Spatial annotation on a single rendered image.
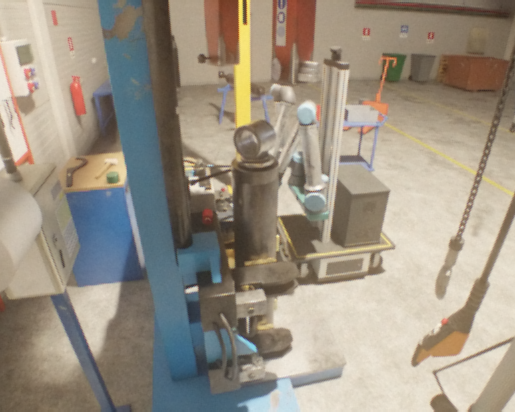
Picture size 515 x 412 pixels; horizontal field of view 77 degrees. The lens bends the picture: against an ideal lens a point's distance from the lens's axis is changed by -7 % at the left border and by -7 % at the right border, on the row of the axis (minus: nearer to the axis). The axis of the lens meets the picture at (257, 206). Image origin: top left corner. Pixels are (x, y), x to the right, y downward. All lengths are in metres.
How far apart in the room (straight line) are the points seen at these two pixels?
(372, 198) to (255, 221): 1.47
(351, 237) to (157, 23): 2.29
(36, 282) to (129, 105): 0.72
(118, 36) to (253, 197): 0.80
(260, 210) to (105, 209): 1.62
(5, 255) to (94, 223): 1.95
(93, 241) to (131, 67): 1.96
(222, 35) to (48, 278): 1.13
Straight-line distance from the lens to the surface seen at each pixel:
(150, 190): 1.48
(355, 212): 2.84
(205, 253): 1.47
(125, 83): 1.35
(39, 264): 1.37
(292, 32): 1.23
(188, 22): 12.11
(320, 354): 2.41
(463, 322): 1.31
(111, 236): 3.00
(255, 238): 1.61
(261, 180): 1.47
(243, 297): 1.51
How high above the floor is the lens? 2.05
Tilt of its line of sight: 29 degrees down
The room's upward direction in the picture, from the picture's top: straight up
